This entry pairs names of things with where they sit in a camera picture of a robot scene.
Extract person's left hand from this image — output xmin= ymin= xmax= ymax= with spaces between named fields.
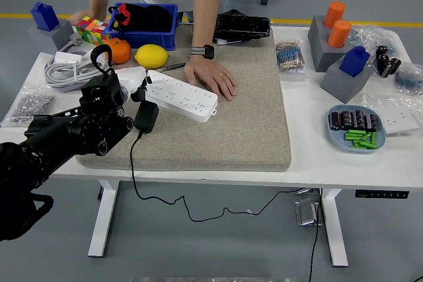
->
xmin=184 ymin=54 xmax=238 ymax=103

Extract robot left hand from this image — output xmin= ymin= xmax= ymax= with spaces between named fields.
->
xmin=116 ymin=65 xmax=153 ymax=103

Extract person's right hand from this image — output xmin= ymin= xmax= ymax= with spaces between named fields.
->
xmin=69 ymin=9 xmax=112 ymax=26

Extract white power strip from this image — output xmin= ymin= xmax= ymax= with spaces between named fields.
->
xmin=143 ymin=69 xmax=219 ymax=123

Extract black plug with cord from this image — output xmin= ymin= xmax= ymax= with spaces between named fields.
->
xmin=129 ymin=100 xmax=305 ymax=223

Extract colourful puzzle cube block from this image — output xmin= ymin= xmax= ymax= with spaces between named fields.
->
xmin=75 ymin=16 xmax=112 ymax=46

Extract black wristwatch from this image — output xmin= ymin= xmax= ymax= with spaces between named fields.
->
xmin=190 ymin=44 xmax=215 ymax=61

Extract yellow lemon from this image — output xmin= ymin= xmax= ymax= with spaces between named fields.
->
xmin=134 ymin=44 xmax=170 ymax=69

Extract orange tangerine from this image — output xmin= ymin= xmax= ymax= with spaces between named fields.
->
xmin=104 ymin=38 xmax=132 ymax=65

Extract grey block holder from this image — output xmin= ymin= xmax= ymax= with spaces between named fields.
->
xmin=26 ymin=18 xmax=75 ymax=55
xmin=319 ymin=55 xmax=375 ymax=104

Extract dark ballpoint pen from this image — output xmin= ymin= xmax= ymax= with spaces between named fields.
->
xmin=155 ymin=62 xmax=188 ymax=72

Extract blue bottle-shaped block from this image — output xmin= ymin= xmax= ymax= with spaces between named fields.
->
xmin=30 ymin=1 xmax=60 ymax=32
xmin=339 ymin=46 xmax=371 ymax=79

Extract blue plastic bin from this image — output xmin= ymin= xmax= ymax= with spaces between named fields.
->
xmin=105 ymin=3 xmax=179 ymax=52

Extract white card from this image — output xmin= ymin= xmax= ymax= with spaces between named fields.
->
xmin=81 ymin=49 xmax=99 ymax=64

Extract white box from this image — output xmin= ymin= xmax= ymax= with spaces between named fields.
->
xmin=52 ymin=51 xmax=83 ymax=64

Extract grey-brown mat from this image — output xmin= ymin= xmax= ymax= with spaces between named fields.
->
xmin=75 ymin=27 xmax=292 ymax=173

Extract black keyboard in plastic wrap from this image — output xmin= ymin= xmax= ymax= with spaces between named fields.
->
xmin=213 ymin=9 xmax=272 ymax=42

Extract black cloth pouch red trim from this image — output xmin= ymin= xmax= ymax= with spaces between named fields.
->
xmin=108 ymin=3 xmax=174 ymax=34

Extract bag of striped resistors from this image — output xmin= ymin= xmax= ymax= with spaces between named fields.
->
xmin=275 ymin=38 xmax=311 ymax=77

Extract bag of metal nuts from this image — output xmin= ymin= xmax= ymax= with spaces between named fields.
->
xmin=1 ymin=85 xmax=56 ymax=127

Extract grey block with two holes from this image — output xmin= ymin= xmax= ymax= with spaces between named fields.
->
xmin=307 ymin=15 xmax=358 ymax=73

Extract orange cylinder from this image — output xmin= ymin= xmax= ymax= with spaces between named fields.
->
xmin=327 ymin=19 xmax=352 ymax=49
xmin=323 ymin=1 xmax=346 ymax=30

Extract blue-grey plate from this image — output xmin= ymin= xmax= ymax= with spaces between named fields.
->
xmin=327 ymin=104 xmax=387 ymax=155

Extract white table leg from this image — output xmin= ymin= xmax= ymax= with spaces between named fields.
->
xmin=87 ymin=180 xmax=120 ymax=258
xmin=321 ymin=188 xmax=350 ymax=268

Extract large clear bag blue parts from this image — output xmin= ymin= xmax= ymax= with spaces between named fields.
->
xmin=346 ymin=25 xmax=404 ymax=61

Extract clear plastic wrapper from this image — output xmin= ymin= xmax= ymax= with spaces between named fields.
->
xmin=360 ymin=92 xmax=423 ymax=139

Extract bag of black capacitors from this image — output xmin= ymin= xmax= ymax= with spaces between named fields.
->
xmin=375 ymin=45 xmax=403 ymax=79

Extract small bag blue resistors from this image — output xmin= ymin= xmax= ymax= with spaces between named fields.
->
xmin=393 ymin=63 xmax=423 ymax=95

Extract black table control panel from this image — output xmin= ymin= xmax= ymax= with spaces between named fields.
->
xmin=355 ymin=190 xmax=410 ymax=199

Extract silver metal bracket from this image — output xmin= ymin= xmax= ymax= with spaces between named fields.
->
xmin=294 ymin=197 xmax=324 ymax=227

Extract white wall socket plate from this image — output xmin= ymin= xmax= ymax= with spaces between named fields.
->
xmin=381 ymin=107 xmax=420 ymax=135

